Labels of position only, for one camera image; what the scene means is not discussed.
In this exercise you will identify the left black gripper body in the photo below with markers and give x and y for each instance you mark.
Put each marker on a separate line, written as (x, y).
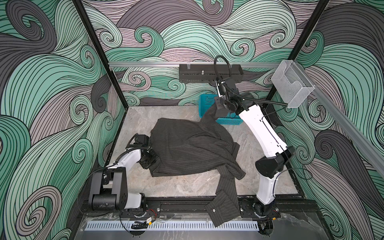
(150, 156)

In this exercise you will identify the dark pinstriped long sleeve shirt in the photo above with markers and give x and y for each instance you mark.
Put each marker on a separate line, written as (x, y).
(186, 148)

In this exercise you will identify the clear plastic wall bin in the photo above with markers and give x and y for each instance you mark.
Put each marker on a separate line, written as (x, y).
(292, 83)

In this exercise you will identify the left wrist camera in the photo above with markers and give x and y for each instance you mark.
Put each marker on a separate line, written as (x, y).
(142, 140)

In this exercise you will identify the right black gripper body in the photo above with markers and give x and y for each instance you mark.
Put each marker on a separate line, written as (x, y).
(224, 101)

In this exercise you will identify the black frame post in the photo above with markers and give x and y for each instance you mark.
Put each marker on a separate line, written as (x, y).
(95, 41)
(309, 27)

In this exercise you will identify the right black frame post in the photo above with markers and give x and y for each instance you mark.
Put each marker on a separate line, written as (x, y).
(309, 27)

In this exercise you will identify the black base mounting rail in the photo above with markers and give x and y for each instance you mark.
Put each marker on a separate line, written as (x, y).
(165, 207)

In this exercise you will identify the aluminium wall rail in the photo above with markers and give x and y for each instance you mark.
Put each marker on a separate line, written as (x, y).
(331, 96)
(152, 64)

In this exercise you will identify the aluminium right wall rail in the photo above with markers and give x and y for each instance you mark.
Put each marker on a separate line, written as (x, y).
(331, 96)

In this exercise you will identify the white slotted cable duct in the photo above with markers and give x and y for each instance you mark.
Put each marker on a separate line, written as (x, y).
(174, 226)

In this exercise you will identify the teal plastic basket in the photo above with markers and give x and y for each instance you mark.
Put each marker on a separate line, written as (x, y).
(206, 101)

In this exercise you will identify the black perforated wall tray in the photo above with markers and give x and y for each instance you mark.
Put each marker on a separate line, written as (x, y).
(205, 73)

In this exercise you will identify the left black frame post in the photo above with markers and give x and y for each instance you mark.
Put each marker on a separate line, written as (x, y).
(95, 41)

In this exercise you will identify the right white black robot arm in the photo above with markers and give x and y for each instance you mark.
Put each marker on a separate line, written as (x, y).
(276, 152)

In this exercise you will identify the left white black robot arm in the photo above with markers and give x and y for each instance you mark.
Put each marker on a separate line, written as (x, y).
(109, 186)

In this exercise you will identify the aluminium back wall rail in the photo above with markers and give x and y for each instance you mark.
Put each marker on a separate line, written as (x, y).
(152, 64)

